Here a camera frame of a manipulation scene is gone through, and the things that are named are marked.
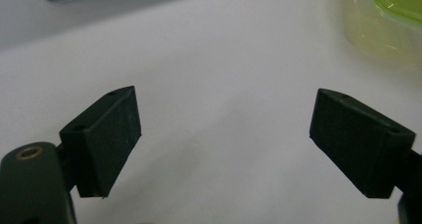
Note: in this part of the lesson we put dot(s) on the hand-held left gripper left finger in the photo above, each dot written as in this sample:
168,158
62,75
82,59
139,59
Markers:
103,141

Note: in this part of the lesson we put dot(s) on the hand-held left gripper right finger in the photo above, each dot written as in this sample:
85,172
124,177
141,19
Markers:
358,141

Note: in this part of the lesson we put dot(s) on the clear container with green lid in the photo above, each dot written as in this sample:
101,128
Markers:
384,28

